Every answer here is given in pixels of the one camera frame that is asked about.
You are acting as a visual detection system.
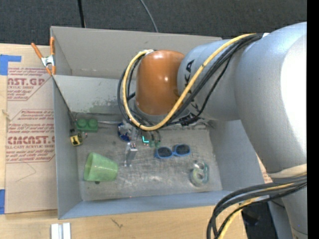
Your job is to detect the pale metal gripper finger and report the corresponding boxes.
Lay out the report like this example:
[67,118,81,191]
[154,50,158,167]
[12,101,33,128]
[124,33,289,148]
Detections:
[129,142,139,168]
[124,143,132,168]

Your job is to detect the blue and white small toy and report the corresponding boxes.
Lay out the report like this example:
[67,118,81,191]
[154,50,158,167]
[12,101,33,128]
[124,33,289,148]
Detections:
[117,122,133,142]

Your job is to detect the blue sunglasses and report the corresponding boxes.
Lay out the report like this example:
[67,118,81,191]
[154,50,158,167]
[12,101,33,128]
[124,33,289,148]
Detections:
[154,144,191,160]

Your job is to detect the green plastic cup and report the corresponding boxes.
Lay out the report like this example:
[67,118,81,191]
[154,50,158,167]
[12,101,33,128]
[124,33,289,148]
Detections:
[83,152,119,183]

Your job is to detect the grey metal bin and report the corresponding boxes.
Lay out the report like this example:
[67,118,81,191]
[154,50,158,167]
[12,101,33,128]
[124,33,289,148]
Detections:
[49,25,266,220]

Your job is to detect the green toy brick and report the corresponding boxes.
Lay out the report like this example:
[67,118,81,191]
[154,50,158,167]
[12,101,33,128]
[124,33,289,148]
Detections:
[75,118,99,133]

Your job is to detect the yellow and black tape measure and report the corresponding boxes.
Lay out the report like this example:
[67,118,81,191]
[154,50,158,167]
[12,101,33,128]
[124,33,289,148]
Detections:
[70,132,84,147]

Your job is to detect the clear dispenser with green tape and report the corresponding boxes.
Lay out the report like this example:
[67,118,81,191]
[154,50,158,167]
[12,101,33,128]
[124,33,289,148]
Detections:
[188,160,210,187]

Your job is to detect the brown cardboard board red print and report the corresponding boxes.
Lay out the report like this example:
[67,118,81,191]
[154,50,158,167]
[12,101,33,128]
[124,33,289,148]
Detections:
[0,43,58,214]

